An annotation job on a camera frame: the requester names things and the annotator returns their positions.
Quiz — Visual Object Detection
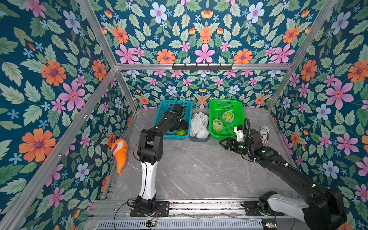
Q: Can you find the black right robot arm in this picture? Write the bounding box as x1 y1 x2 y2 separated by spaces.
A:
219 118 347 230

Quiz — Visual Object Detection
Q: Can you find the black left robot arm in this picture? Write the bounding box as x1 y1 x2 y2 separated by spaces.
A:
133 101 189 216

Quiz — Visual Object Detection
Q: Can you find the green custard apple at edge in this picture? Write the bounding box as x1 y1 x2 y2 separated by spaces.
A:
176 130 186 136

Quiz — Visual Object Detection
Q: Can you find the pile of white foam nets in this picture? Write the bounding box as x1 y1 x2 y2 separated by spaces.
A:
190 112 209 139

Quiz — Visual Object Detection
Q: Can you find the grey bin of nets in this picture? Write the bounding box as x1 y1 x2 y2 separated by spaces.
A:
189 135 210 143

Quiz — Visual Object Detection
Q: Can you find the teal plastic basket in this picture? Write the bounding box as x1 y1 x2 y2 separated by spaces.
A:
153 100 193 140

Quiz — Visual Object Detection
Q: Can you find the bright green plastic basket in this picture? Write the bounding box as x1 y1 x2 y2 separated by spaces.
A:
209 99 245 140

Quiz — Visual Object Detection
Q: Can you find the striped drink can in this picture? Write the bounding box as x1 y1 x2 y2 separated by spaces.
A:
260 126 270 145

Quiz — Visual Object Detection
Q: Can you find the orange clownfish toy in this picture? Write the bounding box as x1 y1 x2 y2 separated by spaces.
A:
111 139 128 175

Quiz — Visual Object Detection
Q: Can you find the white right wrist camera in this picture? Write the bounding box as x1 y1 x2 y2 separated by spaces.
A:
234 126 244 142

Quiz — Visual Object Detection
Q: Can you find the black hook rail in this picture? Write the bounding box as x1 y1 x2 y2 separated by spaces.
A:
172 63 233 71

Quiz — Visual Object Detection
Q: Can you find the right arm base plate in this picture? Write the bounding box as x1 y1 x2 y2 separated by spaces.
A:
241 200 285 217

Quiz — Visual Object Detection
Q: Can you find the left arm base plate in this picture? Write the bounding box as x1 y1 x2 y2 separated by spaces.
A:
130 200 170 217

